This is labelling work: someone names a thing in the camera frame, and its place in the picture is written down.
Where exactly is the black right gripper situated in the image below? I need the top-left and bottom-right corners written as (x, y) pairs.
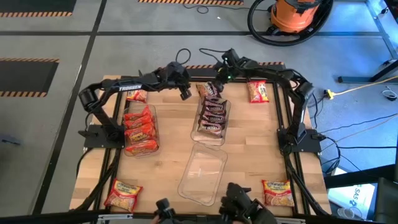
top-left (213, 48), bottom-right (246, 93)

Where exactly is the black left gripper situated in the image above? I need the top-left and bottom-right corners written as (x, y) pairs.
top-left (155, 61), bottom-right (192, 101)

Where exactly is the yellow Maruchan noodle pack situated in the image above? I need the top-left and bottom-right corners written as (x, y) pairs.
top-left (126, 89), bottom-right (148, 104)
top-left (248, 80), bottom-right (270, 104)
top-left (261, 179), bottom-right (295, 207)
top-left (104, 178), bottom-right (143, 213)

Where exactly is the orange Maruchan noodle pack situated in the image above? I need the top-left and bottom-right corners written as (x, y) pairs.
top-left (123, 105), bottom-right (153, 121)
top-left (124, 123), bottom-right (157, 144)
top-left (124, 115), bottom-right (155, 129)
top-left (126, 139), bottom-right (159, 156)

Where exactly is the clear plastic bin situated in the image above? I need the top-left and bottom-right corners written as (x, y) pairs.
top-left (190, 98), bottom-right (232, 146)
top-left (177, 142), bottom-right (228, 207)
top-left (123, 104), bottom-right (161, 157)

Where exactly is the black hazard-striped floor mat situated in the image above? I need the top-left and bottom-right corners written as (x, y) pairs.
top-left (155, 61), bottom-right (290, 80)
top-left (0, 0), bottom-right (78, 18)
top-left (137, 0), bottom-right (245, 6)
top-left (0, 57), bottom-right (60, 98)

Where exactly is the orange shop vacuum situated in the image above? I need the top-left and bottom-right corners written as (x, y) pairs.
top-left (247, 0), bottom-right (334, 47)
top-left (269, 0), bottom-right (323, 34)

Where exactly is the white printed box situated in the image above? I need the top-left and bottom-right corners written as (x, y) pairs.
top-left (327, 182), bottom-right (377, 219)

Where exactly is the small grey flat object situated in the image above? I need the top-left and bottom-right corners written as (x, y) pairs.
top-left (0, 133), bottom-right (23, 147)

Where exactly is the clear plastic cup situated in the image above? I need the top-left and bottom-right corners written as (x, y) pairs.
top-left (337, 206), bottom-right (363, 220)

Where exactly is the black chair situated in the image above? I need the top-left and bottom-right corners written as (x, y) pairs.
top-left (373, 176), bottom-right (398, 223)

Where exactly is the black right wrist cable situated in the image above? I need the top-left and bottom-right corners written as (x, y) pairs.
top-left (198, 47), bottom-right (229, 63)

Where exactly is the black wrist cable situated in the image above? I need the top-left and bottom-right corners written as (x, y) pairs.
top-left (175, 48), bottom-right (192, 66)
top-left (198, 47), bottom-right (229, 63)

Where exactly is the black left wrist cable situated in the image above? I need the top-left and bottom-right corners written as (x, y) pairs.
top-left (175, 48), bottom-right (192, 66)

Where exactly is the black aluminium table frame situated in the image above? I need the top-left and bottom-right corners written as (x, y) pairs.
top-left (93, 70), bottom-right (312, 218)

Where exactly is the thin black floor cable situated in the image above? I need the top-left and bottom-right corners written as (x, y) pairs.
top-left (182, 2), bottom-right (249, 15)

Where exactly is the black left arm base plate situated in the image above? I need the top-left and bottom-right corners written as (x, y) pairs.
top-left (78, 124), bottom-right (125, 149)

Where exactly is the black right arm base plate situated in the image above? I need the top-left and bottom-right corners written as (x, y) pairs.
top-left (276, 128), bottom-right (323, 154)

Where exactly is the yellow extension cord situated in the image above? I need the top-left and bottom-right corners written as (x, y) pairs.
top-left (323, 75), bottom-right (398, 100)

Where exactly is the black left arm cable bundle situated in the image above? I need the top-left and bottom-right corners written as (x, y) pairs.
top-left (74, 148), bottom-right (123, 213)

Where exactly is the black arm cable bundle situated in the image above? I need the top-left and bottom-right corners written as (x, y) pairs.
top-left (284, 152), bottom-right (332, 217)
top-left (74, 148), bottom-right (123, 213)

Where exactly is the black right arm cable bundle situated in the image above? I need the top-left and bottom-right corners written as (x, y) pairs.
top-left (284, 152), bottom-right (332, 217)

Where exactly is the black desk leg frame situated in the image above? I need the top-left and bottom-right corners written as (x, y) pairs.
top-left (337, 0), bottom-right (398, 85)

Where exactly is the silver frame bracket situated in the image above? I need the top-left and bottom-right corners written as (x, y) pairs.
top-left (97, 213), bottom-right (134, 222)
top-left (275, 217), bottom-right (307, 224)

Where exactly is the tan floor cable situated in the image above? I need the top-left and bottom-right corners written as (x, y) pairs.
top-left (325, 118), bottom-right (398, 144)

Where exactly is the white cable coil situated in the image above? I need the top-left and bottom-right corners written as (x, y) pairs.
top-left (381, 86), bottom-right (398, 102)

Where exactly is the black camera stand crossbar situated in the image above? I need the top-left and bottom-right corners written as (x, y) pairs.
top-left (0, 210), bottom-right (398, 224)

